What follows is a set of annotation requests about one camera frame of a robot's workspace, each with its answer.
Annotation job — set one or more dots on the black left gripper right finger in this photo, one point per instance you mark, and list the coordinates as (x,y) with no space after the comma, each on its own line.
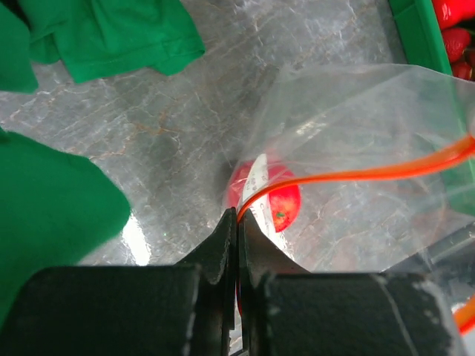
(287,310)

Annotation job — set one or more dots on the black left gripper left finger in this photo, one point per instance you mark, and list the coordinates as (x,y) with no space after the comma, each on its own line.
(183,309)

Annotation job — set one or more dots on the clear zip top bag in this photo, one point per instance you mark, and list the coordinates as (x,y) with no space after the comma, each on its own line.
(356,168)

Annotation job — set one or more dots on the green t-shirt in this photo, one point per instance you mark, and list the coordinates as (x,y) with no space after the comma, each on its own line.
(143,129)

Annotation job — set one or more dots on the red strawberry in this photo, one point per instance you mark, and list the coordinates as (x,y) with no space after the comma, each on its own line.
(456,41)

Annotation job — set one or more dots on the red bell pepper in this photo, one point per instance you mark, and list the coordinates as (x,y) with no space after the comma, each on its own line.
(451,12)

